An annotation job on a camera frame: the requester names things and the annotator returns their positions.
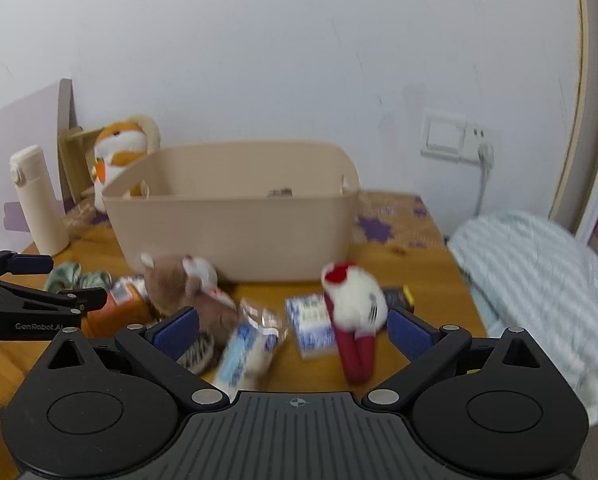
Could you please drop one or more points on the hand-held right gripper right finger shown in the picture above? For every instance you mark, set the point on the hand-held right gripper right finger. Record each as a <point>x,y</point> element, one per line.
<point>409,332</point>

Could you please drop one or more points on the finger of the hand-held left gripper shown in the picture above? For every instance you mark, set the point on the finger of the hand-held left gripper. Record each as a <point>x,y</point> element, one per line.
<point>29,263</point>
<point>64,300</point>

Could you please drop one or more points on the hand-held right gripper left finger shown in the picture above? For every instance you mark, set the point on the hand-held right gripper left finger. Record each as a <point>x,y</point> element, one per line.
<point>179,332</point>

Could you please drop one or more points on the green scrunchie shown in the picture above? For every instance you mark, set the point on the green scrunchie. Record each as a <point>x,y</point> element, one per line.
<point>66,275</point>

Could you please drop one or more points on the black box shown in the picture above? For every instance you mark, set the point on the black box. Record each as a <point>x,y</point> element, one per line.
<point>398,297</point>

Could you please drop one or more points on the brown plush toy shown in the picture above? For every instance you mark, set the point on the brown plush toy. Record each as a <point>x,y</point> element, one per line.
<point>171,285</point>

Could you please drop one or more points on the orange box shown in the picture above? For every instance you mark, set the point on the orange box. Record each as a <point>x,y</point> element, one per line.
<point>124,305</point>

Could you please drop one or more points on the white red plush toy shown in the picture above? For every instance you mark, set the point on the white red plush toy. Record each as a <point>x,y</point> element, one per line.
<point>354,300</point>

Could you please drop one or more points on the clear packet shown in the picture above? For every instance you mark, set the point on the clear packet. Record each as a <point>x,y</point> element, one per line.
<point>244,355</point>

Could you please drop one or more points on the blue white tissue packet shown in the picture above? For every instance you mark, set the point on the blue white tissue packet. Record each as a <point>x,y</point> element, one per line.
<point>311,322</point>

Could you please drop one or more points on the beige plastic bin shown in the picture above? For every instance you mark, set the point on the beige plastic bin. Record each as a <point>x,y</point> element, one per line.
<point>229,235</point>

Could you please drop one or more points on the white thermos bottle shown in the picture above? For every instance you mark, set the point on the white thermos bottle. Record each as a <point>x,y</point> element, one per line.
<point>39,205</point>

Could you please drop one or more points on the wooden stand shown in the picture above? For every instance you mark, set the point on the wooden stand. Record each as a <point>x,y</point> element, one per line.
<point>76,160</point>

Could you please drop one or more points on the blue white striped blanket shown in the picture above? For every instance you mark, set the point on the blue white striped blanket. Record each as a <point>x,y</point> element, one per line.
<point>534,285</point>

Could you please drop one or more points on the pale purple board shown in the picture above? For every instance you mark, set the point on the pale purple board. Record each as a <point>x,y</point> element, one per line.
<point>14,130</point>

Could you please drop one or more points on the orange white hamster plush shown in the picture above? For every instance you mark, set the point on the orange white hamster plush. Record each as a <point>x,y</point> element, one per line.
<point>116,152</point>

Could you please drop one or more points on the white wall switch socket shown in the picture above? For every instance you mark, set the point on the white wall switch socket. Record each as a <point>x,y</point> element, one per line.
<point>444,135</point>

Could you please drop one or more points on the curved wooden frame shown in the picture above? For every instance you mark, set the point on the curved wooden frame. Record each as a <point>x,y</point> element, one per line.
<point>586,85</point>

